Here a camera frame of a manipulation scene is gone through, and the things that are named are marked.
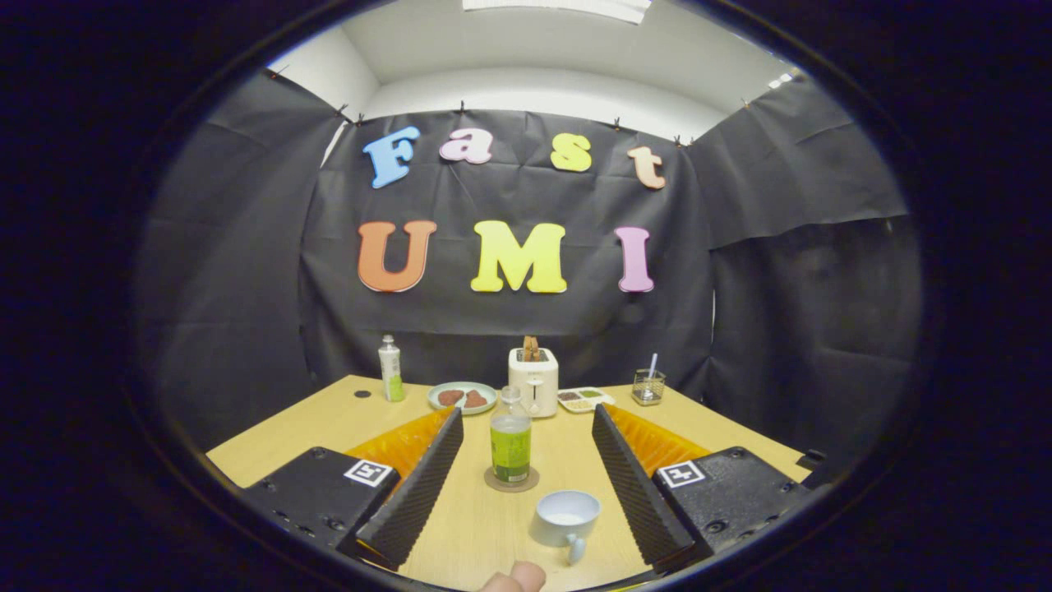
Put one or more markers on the wooden table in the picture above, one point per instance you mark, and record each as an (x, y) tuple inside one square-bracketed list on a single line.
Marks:
[(468, 534)]

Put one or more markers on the brown toast slice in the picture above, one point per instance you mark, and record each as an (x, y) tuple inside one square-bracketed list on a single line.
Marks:
[(532, 349)]

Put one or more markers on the white toaster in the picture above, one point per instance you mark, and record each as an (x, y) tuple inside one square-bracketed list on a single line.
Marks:
[(540, 378)]

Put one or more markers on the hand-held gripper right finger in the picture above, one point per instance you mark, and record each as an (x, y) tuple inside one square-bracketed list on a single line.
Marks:
[(629, 485)]

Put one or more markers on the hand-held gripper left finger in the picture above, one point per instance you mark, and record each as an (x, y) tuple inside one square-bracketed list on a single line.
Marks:
[(423, 485)]

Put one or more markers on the brown round coaster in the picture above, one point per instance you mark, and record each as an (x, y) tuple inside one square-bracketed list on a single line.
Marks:
[(532, 482)]

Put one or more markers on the brown cookie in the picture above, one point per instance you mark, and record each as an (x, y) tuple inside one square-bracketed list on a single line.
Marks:
[(476, 400), (450, 398)]

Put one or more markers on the white divided food tray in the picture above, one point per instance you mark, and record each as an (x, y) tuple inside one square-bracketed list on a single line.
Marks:
[(585, 400)]

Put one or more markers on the pale green plate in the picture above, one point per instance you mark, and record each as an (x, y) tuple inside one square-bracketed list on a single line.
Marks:
[(460, 411)]

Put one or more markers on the white green label bottle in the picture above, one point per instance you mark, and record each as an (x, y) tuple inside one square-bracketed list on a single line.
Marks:
[(392, 370)]

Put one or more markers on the ceiling light panel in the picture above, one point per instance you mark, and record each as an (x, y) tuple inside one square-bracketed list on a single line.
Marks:
[(559, 8)]

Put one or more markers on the black table clamp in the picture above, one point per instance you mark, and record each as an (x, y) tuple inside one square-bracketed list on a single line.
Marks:
[(811, 460)]

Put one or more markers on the green label juice bottle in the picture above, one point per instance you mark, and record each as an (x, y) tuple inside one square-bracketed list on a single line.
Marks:
[(511, 456)]

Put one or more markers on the clear glass holder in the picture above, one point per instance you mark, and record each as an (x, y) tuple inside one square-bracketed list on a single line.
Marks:
[(648, 390)]

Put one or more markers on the light blue cup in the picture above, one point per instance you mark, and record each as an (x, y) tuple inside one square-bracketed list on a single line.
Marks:
[(551, 534)]

